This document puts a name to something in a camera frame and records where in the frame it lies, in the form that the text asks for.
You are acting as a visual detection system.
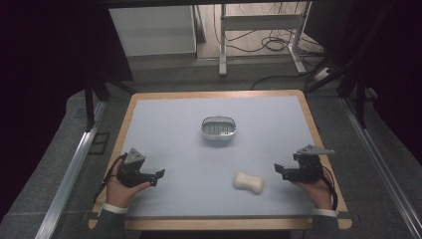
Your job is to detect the white cabinet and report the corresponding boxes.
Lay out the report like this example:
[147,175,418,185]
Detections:
[108,5,198,58]

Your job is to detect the black floor bracket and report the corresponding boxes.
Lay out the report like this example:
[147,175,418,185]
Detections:
[88,131,111,155]

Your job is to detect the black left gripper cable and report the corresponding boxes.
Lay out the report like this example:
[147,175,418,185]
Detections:
[94,152,129,204]

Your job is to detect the aluminium rail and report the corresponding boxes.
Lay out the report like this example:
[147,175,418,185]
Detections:
[340,97,422,239]
[34,101,107,239]

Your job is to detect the person's left hand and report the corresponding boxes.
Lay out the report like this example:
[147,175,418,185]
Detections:
[105,159,152,209]

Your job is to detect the grey oval soap dish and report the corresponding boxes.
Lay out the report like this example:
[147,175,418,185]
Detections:
[200,115,238,141]

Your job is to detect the black metal stand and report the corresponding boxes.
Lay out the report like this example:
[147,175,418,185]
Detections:
[83,79,137,132]
[304,2,397,129]

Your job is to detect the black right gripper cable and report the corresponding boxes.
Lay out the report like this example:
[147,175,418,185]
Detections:
[318,164,339,211]

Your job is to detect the cream soap bar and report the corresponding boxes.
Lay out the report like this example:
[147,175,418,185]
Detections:
[232,170,266,196]

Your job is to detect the white metal desk frame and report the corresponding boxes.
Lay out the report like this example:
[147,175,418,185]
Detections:
[218,2,312,78]

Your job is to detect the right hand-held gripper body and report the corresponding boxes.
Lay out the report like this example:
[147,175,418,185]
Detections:
[283,143,336,184]

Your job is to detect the light blue table mat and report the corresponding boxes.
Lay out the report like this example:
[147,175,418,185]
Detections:
[119,96,325,219]

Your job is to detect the black curtain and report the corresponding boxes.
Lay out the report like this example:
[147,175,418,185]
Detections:
[0,0,134,220]
[305,0,422,165]

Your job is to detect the person's right hand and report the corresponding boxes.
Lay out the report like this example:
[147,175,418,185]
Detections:
[293,176,334,211]

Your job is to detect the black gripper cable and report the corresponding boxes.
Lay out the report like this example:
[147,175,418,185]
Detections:
[94,152,129,204]
[318,164,339,211]

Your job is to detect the white power strip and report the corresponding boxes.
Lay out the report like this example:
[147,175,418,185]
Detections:
[313,67,333,83]

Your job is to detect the black floor cables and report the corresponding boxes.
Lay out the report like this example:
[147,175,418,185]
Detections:
[213,2,325,58]

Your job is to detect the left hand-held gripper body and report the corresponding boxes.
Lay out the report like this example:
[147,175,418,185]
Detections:
[116,147,158,188]

